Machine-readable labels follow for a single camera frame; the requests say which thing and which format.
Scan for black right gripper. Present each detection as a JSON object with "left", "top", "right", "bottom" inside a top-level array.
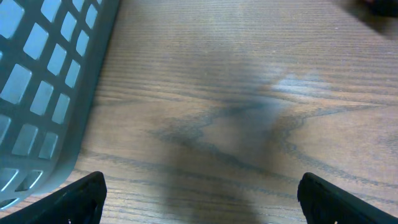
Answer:
[{"left": 363, "top": 0, "right": 398, "bottom": 17}]

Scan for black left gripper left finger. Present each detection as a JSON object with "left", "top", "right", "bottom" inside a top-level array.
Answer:
[{"left": 1, "top": 171, "right": 107, "bottom": 224}]

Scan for dark grey plastic basket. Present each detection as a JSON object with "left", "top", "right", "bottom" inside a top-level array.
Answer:
[{"left": 1, "top": 0, "right": 119, "bottom": 210}]

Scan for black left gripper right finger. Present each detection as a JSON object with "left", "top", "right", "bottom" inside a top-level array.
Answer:
[{"left": 297, "top": 172, "right": 397, "bottom": 224}]

